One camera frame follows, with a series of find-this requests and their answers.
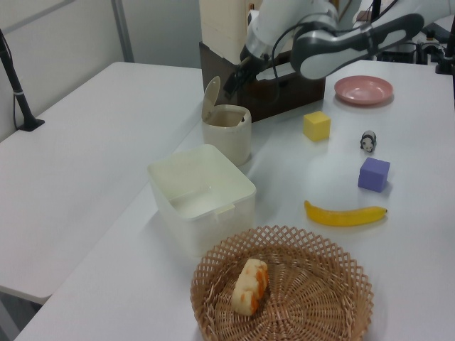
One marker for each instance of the black monitor stand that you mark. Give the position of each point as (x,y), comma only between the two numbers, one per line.
(375,9)

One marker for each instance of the toy bread slice with orange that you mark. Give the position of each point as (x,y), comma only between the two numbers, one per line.
(250,287)

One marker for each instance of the yellow foam cube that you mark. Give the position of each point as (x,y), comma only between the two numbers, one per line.
(317,126)

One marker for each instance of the pink plate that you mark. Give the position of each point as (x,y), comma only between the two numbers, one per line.
(364,90)

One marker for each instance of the purple foam cube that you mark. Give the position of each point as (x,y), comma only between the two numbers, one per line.
(373,174)

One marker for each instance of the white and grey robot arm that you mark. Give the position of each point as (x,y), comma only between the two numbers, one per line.
(320,57)

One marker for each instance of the brown wooden board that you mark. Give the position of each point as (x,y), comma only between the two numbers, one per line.
(364,16)

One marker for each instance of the black camera stand pole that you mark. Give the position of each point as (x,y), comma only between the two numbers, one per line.
(17,96)

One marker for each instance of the black keyboard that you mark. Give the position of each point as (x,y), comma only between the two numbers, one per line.
(440,33)

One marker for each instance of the black clamp mount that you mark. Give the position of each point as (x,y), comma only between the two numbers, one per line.
(442,60)

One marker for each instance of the grey partition post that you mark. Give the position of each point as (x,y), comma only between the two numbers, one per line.
(122,30)

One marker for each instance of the beige trash bin with flip lid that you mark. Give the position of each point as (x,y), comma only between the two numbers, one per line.
(227,138)

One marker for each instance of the yellow toy banana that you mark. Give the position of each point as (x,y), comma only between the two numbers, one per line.
(341,216)

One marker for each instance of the woven wicker basket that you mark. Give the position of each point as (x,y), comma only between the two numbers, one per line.
(284,305)

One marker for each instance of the small panda figurine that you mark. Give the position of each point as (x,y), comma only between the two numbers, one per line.
(368,141)

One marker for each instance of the white plastic storage box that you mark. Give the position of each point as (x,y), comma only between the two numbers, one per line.
(202,199)

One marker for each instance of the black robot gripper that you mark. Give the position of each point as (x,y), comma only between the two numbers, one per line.
(254,62)

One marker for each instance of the dark brown drawer box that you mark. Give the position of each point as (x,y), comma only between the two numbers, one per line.
(277,99)

